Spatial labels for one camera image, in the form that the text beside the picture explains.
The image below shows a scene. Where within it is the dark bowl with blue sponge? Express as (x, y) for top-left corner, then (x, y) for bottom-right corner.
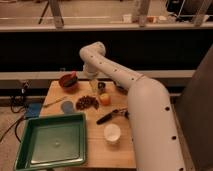
(113, 82), (128, 95)

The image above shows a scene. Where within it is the black handled peeler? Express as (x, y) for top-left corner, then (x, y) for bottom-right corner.
(96, 108), (129, 125)

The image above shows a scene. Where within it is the blue box on floor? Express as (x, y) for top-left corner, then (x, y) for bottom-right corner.
(24, 103), (42, 119)

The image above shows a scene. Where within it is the green plastic tray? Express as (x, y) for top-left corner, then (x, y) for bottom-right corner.
(14, 113), (87, 171)

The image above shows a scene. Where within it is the red eraser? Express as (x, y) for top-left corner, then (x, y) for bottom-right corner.
(71, 71), (77, 78)

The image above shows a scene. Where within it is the blue round lid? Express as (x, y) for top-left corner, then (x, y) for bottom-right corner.
(61, 101), (74, 114)

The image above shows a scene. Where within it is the small metal cup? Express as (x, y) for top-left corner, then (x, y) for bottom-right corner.
(98, 82), (106, 93)

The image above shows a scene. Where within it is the wooden stick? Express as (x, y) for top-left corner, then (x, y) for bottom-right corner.
(42, 96), (67, 108)

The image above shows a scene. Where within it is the white round cup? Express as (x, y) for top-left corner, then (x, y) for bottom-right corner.
(104, 124), (121, 144)

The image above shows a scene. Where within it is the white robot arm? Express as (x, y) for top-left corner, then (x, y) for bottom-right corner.
(79, 42), (186, 171)

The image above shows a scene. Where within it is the black cable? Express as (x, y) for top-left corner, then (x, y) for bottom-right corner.
(0, 83), (32, 144)

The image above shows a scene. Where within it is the red-brown bowl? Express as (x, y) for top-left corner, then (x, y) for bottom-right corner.
(59, 74), (78, 90)

